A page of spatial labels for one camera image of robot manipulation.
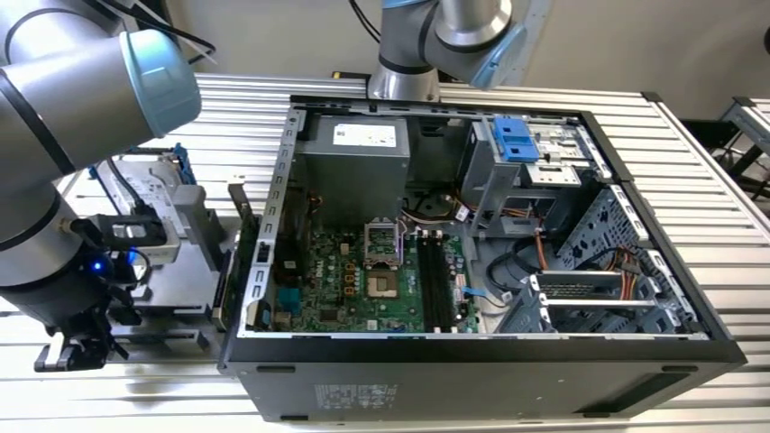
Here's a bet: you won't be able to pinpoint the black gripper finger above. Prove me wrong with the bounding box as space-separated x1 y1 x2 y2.
33 335 77 373
73 335 131 369

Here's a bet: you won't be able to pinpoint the orange data wire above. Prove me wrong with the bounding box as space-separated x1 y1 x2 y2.
532 227 552 275

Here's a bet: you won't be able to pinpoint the grey power supply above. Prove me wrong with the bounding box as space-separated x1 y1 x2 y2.
292 115 411 226

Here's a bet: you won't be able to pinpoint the green motherboard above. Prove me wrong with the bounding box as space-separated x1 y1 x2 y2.
269 225 483 335

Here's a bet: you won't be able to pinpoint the black wire loop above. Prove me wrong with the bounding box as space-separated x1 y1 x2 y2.
484 247 540 312

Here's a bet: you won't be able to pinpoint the black PC case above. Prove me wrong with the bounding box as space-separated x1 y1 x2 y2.
216 93 748 423

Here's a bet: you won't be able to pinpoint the grey parts rack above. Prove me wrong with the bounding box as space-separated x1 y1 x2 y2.
104 182 241 358

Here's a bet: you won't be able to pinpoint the thick black camera cable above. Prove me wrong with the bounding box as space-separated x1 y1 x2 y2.
0 15 219 217

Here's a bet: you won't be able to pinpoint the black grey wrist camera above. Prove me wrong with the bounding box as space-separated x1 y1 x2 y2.
89 214 181 268

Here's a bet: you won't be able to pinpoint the yellow red power wires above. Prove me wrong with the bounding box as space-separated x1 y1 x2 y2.
600 246 643 302

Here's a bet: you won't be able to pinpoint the grey disk bay cage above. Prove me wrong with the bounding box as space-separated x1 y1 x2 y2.
496 269 692 336

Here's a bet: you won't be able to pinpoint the metal socket cover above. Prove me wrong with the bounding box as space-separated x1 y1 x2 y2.
363 216 403 268

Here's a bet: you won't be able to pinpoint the CPU socket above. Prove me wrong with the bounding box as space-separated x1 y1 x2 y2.
364 266 403 299

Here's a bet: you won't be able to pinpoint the green graphics card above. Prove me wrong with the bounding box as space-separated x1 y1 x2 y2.
213 180 267 330

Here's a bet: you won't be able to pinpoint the power supply wire bundle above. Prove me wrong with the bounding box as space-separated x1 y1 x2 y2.
400 193 476 226

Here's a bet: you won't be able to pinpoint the aluminium side table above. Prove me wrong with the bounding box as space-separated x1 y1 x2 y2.
678 95 770 202

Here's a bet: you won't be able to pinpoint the blue plastic drive latch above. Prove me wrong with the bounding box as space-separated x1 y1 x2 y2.
491 115 539 164

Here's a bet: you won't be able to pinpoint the hard disk in blue carrier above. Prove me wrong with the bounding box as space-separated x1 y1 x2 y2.
88 142 200 235

